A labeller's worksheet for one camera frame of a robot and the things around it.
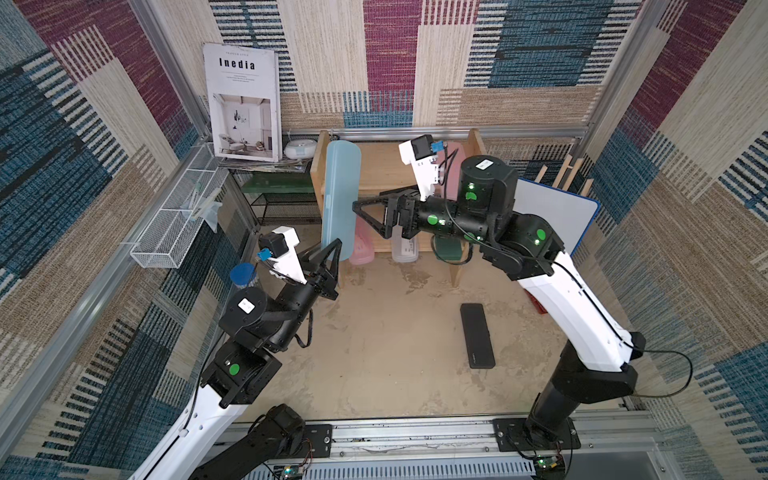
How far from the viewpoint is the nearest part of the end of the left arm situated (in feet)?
1.59

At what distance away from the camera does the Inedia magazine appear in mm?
759

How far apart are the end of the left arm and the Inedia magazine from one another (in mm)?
439
